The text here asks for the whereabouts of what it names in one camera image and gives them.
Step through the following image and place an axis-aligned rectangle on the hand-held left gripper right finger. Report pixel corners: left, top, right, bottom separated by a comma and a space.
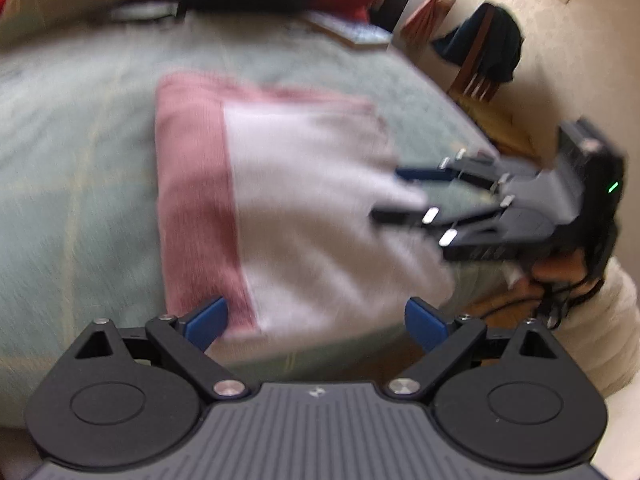
384, 297, 558, 403

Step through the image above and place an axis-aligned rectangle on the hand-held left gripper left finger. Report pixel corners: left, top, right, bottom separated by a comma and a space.
75, 296, 251, 402

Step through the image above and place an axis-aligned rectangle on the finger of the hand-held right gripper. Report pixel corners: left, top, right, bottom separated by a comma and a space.
397, 150, 538, 193
371, 197, 511, 248

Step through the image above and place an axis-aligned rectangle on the pink and white sweater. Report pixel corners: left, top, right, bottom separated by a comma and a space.
154, 72, 457, 343

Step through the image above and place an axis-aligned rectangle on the person's right forearm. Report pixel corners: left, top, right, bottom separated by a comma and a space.
542, 260, 640, 401

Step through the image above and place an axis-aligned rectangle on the person's right hand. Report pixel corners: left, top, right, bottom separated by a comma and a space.
527, 255, 603, 301

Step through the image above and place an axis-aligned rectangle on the wooden chair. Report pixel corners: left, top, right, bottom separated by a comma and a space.
447, 7, 506, 106

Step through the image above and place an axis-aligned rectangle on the book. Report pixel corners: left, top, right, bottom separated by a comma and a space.
302, 10, 393, 51

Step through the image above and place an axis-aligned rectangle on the dark cloth on chair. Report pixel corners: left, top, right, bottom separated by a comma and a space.
431, 2, 526, 86

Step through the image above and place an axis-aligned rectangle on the pink patterned curtain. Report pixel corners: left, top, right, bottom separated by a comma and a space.
400, 0, 473, 43

